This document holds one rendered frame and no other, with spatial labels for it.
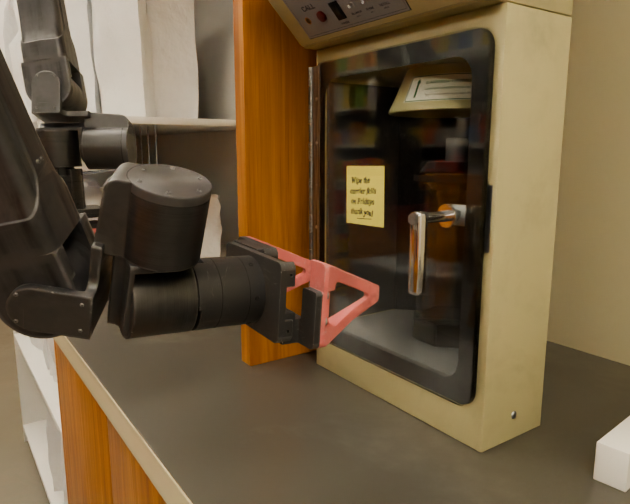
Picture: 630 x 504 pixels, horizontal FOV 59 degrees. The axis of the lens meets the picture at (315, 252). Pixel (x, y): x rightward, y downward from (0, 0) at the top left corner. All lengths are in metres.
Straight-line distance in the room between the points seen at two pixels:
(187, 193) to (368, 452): 0.39
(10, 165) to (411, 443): 0.50
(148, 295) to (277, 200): 0.47
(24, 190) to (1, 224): 0.03
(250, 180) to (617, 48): 0.61
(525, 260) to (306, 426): 0.32
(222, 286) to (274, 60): 0.49
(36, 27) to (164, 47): 1.04
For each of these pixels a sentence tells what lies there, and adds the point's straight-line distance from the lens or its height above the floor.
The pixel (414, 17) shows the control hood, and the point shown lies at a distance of 0.66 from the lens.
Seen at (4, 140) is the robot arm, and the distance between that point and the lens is 0.39.
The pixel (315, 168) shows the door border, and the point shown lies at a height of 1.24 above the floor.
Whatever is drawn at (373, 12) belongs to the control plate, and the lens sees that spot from 0.69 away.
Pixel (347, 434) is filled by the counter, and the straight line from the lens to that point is 0.69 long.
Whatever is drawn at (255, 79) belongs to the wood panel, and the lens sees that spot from 0.84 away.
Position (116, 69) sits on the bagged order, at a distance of 1.73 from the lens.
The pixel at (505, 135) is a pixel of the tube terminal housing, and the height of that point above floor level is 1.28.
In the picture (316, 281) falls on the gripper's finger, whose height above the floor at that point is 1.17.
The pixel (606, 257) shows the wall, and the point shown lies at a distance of 1.03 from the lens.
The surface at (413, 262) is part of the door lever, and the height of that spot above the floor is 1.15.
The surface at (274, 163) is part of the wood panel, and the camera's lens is 0.85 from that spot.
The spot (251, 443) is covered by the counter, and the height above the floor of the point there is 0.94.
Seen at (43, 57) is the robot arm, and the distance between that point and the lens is 0.84.
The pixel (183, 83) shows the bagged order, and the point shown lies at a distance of 1.88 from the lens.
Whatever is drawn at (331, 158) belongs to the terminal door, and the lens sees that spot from 0.78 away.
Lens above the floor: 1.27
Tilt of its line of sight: 10 degrees down
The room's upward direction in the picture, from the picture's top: straight up
